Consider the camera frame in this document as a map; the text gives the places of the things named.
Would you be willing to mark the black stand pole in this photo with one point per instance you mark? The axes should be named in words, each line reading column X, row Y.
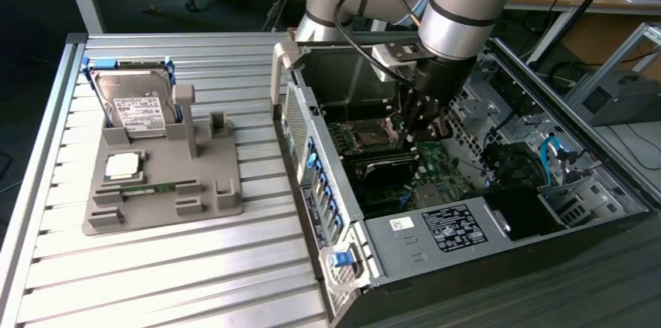
column 584, row 7

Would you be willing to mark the hard disk with blue carrier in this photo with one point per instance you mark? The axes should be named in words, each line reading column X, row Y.
column 134, row 92

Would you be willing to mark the aluminium profile frame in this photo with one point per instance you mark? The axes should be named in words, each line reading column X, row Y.
column 648, row 29

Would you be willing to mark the perforated metal disk bay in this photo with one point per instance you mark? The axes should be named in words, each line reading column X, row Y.
column 496, row 119

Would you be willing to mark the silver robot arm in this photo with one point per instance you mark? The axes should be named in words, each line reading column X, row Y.
column 466, row 3

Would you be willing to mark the green RAM stick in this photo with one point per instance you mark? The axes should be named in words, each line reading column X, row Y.
column 150, row 189

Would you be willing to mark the green motherboard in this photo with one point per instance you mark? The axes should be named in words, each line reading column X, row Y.
column 444, row 158

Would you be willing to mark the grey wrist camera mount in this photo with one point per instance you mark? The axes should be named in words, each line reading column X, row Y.
column 399, row 57

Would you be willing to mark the grey computer tower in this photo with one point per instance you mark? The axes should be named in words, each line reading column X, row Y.
column 620, row 103

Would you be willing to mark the black open PC case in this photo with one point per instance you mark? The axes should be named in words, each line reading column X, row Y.
column 413, row 297

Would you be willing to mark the CPU socket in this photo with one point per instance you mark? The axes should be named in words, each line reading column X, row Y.
column 369, row 136

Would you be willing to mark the silver CPU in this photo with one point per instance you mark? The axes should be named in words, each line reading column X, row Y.
column 124, row 167

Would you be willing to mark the grey slotted disk bay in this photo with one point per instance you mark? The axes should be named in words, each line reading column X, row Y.
column 579, row 204

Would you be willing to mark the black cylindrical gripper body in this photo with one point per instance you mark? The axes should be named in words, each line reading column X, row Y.
column 444, row 74

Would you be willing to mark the silver socket cover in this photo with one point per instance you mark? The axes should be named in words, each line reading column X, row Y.
column 393, row 127

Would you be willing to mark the silver chipset heatsink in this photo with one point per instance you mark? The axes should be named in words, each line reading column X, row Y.
column 432, row 195

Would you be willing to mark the grey parts rack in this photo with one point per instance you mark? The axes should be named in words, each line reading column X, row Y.
column 156, row 210

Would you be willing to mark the blue case latch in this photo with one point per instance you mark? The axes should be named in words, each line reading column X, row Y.
column 341, row 259

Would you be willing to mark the green graphics card black cooler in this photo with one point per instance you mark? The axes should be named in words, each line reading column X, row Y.
column 388, row 175

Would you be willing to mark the grey power supply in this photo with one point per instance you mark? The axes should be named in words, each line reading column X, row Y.
column 413, row 250

